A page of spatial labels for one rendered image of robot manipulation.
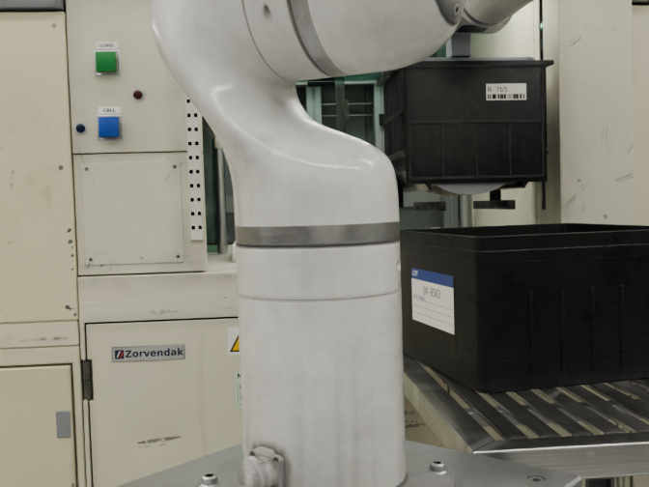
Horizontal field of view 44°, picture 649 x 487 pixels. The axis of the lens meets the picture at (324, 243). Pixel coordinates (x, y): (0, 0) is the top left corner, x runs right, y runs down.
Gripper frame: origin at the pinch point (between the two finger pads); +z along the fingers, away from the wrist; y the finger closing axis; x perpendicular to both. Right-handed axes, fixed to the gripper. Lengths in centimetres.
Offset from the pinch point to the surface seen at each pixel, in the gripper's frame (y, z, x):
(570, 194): 16.7, -3.2, -27.4
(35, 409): -68, 1, -59
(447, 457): -17, -61, -49
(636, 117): 30.0, 1.9, -15.0
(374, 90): -2, 86, 2
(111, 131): -55, 0, -16
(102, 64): -55, 0, -6
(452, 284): -10, -34, -38
